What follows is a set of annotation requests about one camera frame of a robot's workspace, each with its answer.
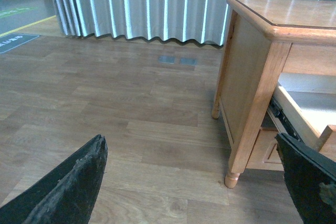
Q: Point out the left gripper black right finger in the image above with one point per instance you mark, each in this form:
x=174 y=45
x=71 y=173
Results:
x=310 y=179

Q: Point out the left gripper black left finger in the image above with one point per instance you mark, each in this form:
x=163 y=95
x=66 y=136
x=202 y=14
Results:
x=67 y=194

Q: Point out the wooden drawer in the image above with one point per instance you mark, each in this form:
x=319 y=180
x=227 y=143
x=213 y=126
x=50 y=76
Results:
x=264 y=154
x=303 y=106

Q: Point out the light wooden nightstand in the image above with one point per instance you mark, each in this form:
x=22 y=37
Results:
x=265 y=39

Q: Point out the grey floor sign sticker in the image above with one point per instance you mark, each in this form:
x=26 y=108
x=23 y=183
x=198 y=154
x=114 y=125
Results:
x=13 y=40

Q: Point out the left metal floor socket plate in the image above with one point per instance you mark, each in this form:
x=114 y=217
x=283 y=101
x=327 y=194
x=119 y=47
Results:
x=166 y=59

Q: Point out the metal floor socket plate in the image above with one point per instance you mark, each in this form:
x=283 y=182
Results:
x=188 y=61
x=166 y=59

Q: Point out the right metal floor socket plate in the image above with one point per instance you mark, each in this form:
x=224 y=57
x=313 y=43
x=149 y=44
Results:
x=188 y=61

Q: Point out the green floor sticker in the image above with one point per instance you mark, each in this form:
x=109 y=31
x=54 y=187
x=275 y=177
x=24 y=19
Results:
x=14 y=11

